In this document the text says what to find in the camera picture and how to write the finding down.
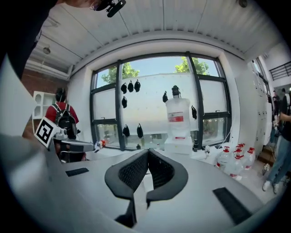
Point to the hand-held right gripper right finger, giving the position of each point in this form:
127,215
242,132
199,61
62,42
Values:
163,168

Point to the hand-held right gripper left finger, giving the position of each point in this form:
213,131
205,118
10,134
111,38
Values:
131,170

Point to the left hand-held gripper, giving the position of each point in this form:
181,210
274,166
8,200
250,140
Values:
45,133

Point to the clear water jug red cap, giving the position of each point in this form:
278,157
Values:
236,165
224,158
239,146
250,158

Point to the red and white packet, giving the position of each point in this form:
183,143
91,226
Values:
103,143

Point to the small black cylinder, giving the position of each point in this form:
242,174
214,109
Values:
195,145

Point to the small white bottle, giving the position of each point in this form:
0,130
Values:
207,152

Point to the white cubby shelf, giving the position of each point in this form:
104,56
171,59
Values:
43,102

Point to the black flat device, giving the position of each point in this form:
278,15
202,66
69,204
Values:
218,146

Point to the round ceiling lamp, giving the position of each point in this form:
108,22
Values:
242,2
46,50

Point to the wooden steps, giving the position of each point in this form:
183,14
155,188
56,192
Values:
266,154

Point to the person's black shirt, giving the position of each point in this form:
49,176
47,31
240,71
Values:
20,34

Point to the person's head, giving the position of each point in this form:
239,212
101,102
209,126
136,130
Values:
84,2

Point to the black metal railing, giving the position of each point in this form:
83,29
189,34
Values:
280,70

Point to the white locker wall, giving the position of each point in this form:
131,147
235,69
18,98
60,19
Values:
259,102

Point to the black head-mounted camera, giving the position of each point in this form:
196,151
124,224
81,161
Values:
113,6

